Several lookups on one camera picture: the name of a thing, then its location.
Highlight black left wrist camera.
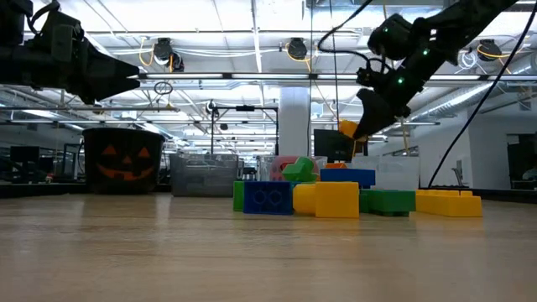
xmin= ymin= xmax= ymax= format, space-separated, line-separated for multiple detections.
xmin=0 ymin=0 xmax=34 ymax=46

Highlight black ceiling cable reel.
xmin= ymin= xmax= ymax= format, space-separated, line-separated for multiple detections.
xmin=287 ymin=37 xmax=309 ymax=60
xmin=477 ymin=38 xmax=503 ymax=62
xmin=153 ymin=37 xmax=185 ymax=72

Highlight long ceiling light fixture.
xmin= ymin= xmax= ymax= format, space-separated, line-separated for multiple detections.
xmin=138 ymin=71 xmax=537 ymax=83

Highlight red foam die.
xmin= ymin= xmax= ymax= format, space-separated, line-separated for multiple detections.
xmin=269 ymin=155 xmax=300 ymax=182

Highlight white building pillar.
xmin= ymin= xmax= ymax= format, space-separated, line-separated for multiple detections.
xmin=279 ymin=86 xmax=312 ymax=157

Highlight small yellow toy block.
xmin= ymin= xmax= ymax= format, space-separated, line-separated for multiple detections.
xmin=292 ymin=181 xmax=361 ymax=219

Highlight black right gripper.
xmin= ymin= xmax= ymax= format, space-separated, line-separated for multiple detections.
xmin=352 ymin=62 xmax=423 ymax=140

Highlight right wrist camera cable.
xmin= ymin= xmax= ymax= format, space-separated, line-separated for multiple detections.
xmin=317 ymin=0 xmax=537 ymax=189

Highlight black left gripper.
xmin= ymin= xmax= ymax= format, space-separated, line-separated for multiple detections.
xmin=0 ymin=14 xmax=142 ymax=106

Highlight long yellow toy brick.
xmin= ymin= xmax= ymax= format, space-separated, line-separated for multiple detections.
xmin=414 ymin=189 xmax=483 ymax=218

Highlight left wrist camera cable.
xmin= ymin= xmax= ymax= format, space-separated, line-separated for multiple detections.
xmin=24 ymin=0 xmax=63 ymax=34

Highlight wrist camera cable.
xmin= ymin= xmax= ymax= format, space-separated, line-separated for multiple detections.
xmin=317 ymin=0 xmax=537 ymax=189
xmin=24 ymin=0 xmax=63 ymax=34

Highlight green toy brick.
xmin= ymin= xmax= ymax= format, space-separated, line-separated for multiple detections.
xmin=232 ymin=180 xmax=245 ymax=212
xmin=281 ymin=156 xmax=320 ymax=184

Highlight small blue toy brick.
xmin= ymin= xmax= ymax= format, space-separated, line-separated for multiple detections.
xmin=242 ymin=180 xmax=294 ymax=216

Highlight grey translucent plastic bin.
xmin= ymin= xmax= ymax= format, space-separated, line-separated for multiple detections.
xmin=169 ymin=153 xmax=240 ymax=198

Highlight black monitor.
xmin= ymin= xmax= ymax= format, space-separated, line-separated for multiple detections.
xmin=313 ymin=128 xmax=366 ymax=164

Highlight long dark green brick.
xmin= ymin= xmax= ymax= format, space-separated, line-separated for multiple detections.
xmin=359 ymin=189 xmax=416 ymax=217

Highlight black metal stand frame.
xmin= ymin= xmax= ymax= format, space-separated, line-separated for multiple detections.
xmin=211 ymin=105 xmax=280 ymax=157

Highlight black metal pot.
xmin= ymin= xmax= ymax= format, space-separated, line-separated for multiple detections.
xmin=82 ymin=127 xmax=166 ymax=195

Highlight black aluminium frame rails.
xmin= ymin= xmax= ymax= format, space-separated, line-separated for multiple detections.
xmin=419 ymin=186 xmax=537 ymax=203
xmin=0 ymin=182 xmax=85 ymax=199

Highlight clear plastic bin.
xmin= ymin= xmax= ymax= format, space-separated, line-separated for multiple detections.
xmin=256 ymin=154 xmax=329 ymax=182
xmin=350 ymin=155 xmax=420 ymax=190

